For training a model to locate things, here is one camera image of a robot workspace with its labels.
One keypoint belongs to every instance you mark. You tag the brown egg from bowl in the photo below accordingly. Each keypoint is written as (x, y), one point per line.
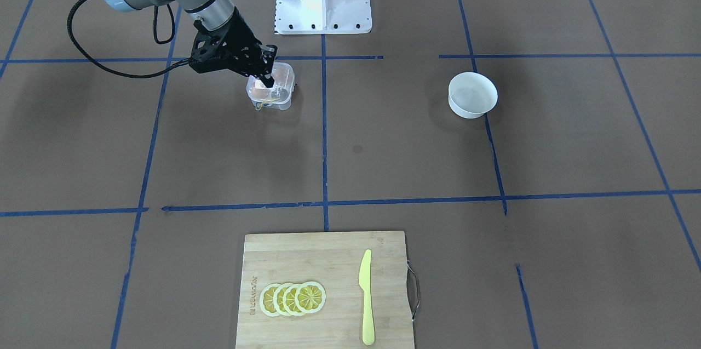
(281, 72)

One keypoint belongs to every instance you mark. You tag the lemon slice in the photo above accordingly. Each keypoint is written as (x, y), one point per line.
(289, 300)
(311, 297)
(268, 300)
(279, 299)

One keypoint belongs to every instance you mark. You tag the yellow plastic knife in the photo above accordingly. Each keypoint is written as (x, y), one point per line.
(367, 315)

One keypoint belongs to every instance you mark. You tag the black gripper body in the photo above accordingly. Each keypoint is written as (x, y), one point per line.
(241, 38)

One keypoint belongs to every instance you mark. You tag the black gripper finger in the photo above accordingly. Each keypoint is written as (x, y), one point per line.
(264, 72)

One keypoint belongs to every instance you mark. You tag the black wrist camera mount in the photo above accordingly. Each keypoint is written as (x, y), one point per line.
(210, 53)

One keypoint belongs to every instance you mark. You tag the white ceramic bowl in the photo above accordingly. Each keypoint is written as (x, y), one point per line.
(471, 95)

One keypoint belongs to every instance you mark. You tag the clear plastic egg box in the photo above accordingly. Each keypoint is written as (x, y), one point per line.
(278, 97)

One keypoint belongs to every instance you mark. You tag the wooden cutting board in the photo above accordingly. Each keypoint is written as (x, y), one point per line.
(325, 290)

